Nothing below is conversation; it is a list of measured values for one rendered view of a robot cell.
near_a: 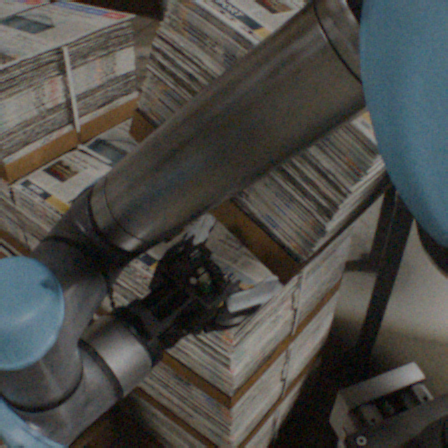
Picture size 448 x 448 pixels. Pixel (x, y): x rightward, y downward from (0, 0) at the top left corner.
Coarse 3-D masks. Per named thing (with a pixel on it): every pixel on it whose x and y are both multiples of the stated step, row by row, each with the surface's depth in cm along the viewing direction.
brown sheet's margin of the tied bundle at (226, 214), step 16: (144, 128) 65; (224, 208) 62; (224, 224) 64; (240, 224) 62; (240, 240) 63; (256, 240) 61; (272, 240) 59; (256, 256) 62; (272, 256) 60; (288, 256) 59; (272, 272) 62; (288, 272) 60
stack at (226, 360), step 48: (96, 144) 112; (0, 192) 106; (48, 192) 99; (0, 240) 126; (336, 240) 93; (144, 288) 86; (240, 288) 80; (288, 288) 84; (192, 336) 83; (240, 336) 77; (144, 384) 109; (240, 384) 85; (288, 384) 111; (240, 432) 97; (288, 432) 134
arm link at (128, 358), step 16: (96, 320) 50; (112, 320) 49; (80, 336) 48; (96, 336) 47; (112, 336) 47; (128, 336) 48; (112, 352) 46; (128, 352) 47; (144, 352) 48; (112, 368) 46; (128, 368) 47; (144, 368) 48; (128, 384) 47
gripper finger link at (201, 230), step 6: (204, 216) 59; (210, 216) 64; (198, 222) 63; (204, 222) 62; (210, 222) 64; (192, 228) 63; (198, 228) 59; (204, 228) 63; (210, 228) 64; (192, 234) 62; (198, 234) 60; (204, 234) 63; (198, 240) 62; (204, 240) 62
